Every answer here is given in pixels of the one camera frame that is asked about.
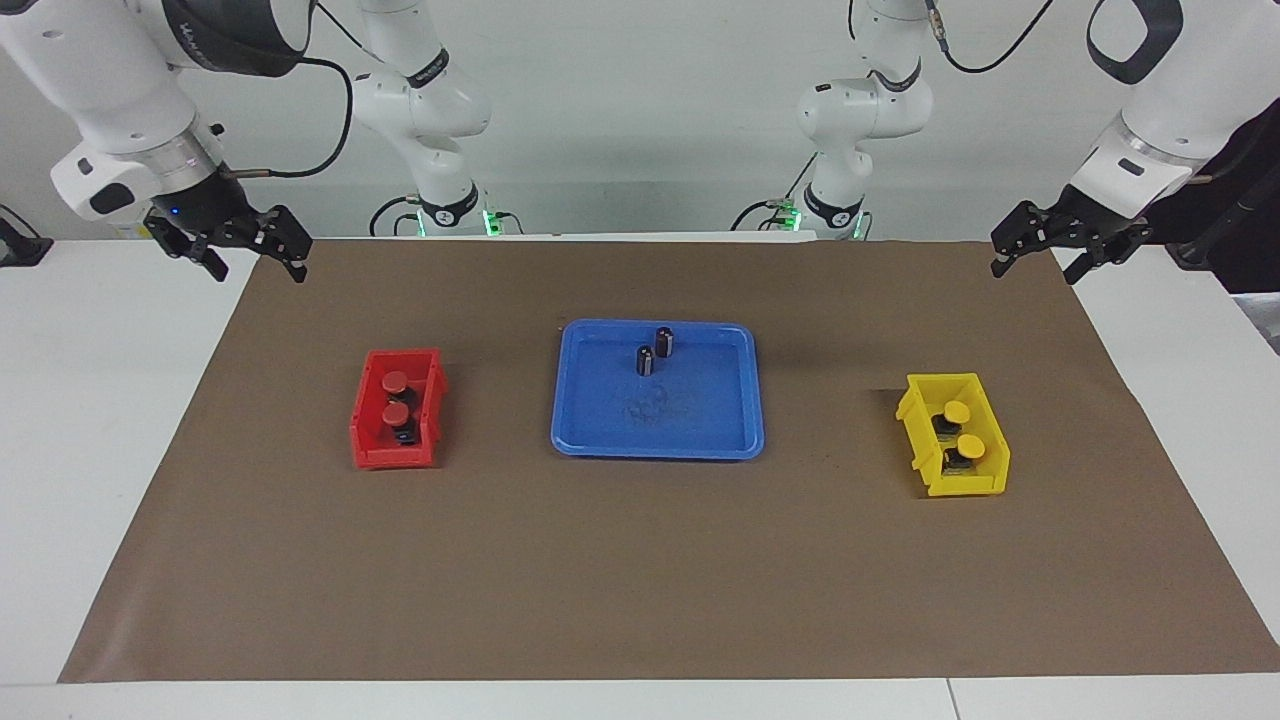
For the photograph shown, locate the blue plastic tray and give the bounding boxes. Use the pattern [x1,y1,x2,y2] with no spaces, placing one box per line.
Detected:
[550,318,766,461]

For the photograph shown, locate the black base cable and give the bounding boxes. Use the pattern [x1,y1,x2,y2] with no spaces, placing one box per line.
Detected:
[730,155,816,232]
[370,195,416,238]

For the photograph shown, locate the yellow plastic bin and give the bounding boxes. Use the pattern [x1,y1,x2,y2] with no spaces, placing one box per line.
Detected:
[895,372,1011,498]

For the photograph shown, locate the brown paper mat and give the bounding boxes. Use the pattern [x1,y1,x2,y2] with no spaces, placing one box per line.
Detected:
[57,237,1280,684]

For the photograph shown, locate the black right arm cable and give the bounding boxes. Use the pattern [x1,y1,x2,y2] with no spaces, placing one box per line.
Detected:
[220,55,356,181]

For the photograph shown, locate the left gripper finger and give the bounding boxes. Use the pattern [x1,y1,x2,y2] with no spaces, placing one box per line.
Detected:
[1063,245,1113,286]
[990,201,1046,279]

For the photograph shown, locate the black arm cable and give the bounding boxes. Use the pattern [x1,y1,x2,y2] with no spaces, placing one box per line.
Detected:
[220,55,356,181]
[925,0,1056,74]

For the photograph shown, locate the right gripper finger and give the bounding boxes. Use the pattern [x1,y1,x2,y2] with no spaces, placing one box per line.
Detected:
[185,238,229,283]
[262,205,313,284]

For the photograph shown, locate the red plastic bin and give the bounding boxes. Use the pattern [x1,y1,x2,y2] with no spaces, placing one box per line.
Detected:
[349,347,446,470]

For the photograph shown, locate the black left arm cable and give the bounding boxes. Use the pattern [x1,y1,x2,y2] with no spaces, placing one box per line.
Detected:
[925,0,1056,74]

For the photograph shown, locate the black background panel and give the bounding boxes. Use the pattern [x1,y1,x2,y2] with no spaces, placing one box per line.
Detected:
[1150,95,1280,296]

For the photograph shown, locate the black stand with clamp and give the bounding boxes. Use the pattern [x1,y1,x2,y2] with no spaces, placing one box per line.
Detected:
[1165,150,1280,271]

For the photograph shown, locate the black table clamp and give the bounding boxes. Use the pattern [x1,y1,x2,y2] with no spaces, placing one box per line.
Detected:
[0,205,53,268]

